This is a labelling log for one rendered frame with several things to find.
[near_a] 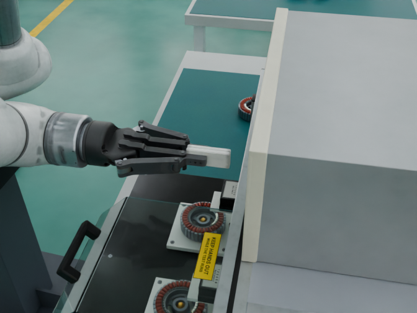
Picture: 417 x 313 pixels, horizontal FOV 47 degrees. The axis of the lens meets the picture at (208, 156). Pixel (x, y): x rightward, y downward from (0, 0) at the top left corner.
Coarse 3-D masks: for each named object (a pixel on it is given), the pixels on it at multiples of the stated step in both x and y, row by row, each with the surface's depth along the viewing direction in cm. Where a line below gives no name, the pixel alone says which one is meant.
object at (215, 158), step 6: (186, 150) 77; (192, 150) 77; (198, 150) 76; (204, 150) 76; (210, 150) 76; (216, 150) 76; (210, 156) 77; (216, 156) 76; (222, 156) 76; (228, 156) 76; (210, 162) 77; (216, 162) 77; (222, 162) 77; (228, 162) 77
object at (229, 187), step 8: (224, 184) 111; (232, 184) 111; (216, 192) 115; (224, 192) 109; (232, 192) 109; (216, 200) 113; (224, 200) 108; (232, 200) 107; (216, 208) 111; (224, 208) 109; (232, 208) 108
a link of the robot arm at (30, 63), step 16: (0, 0) 116; (16, 0) 120; (0, 16) 119; (16, 16) 123; (0, 32) 123; (16, 32) 127; (0, 48) 128; (16, 48) 129; (32, 48) 134; (0, 64) 129; (16, 64) 131; (32, 64) 136; (48, 64) 142; (0, 80) 132; (16, 80) 135; (32, 80) 139; (0, 96) 136; (16, 96) 142
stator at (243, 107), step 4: (244, 100) 163; (248, 100) 164; (240, 104) 161; (244, 104) 161; (248, 104) 164; (240, 108) 160; (244, 108) 160; (248, 108) 159; (240, 112) 160; (244, 112) 158; (248, 112) 158; (240, 116) 161; (244, 116) 159; (248, 116) 158; (248, 120) 159
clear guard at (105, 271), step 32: (96, 224) 89; (128, 224) 82; (160, 224) 82; (192, 224) 82; (224, 224) 82; (96, 256) 77; (128, 256) 77; (160, 256) 77; (192, 256) 77; (96, 288) 72; (128, 288) 72; (160, 288) 72; (192, 288) 72
